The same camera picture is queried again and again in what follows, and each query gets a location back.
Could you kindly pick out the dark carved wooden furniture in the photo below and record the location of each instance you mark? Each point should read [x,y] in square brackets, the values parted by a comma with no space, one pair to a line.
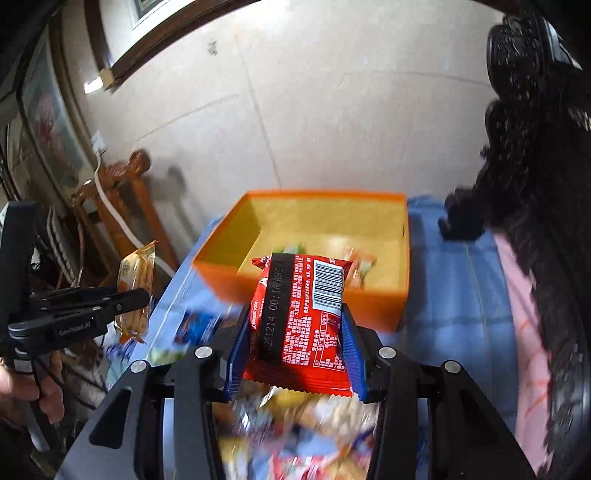
[531,138]

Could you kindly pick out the white wall socket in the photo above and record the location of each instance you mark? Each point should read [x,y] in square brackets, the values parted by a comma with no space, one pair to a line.
[99,142]

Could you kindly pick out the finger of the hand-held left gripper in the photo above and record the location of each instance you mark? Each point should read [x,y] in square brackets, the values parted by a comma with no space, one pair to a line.
[115,304]
[74,293]

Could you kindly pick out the person's left hand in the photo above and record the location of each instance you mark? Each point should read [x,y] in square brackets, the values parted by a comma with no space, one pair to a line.
[53,397]

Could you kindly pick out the pile of snack packets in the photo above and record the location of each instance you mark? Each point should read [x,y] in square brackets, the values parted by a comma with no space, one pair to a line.
[300,438]

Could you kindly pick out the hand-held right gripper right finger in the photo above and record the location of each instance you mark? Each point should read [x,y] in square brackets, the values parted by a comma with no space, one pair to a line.
[354,369]

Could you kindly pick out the pink cloth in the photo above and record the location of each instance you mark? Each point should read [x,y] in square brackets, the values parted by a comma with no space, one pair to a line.
[526,369]

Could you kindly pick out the orange cardboard box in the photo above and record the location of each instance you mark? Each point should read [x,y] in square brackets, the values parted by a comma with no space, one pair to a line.
[323,217]

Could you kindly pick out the red snack packet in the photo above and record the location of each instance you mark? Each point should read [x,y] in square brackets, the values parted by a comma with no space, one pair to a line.
[300,323]

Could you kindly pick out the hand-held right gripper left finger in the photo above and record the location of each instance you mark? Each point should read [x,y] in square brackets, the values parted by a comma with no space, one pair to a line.
[238,355]

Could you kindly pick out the framed flower painting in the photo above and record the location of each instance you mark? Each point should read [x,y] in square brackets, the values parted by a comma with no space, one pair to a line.
[55,120]

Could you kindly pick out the yellow cracker packet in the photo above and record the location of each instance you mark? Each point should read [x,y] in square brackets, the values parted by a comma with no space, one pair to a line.
[134,272]

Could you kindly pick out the blue checked cloth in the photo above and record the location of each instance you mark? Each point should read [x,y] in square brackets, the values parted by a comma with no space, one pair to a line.
[452,286]

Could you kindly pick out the dark wooden picture frame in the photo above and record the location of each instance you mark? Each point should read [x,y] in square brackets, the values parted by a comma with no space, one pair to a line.
[138,50]

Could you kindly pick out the orange white snack packet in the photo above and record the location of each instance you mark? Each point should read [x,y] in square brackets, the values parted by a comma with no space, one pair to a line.
[360,267]

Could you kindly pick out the brown wooden chair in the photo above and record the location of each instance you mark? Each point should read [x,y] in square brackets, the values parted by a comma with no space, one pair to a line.
[134,198]

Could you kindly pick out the white blue snack packet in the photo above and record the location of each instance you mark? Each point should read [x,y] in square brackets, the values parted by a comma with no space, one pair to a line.
[120,357]

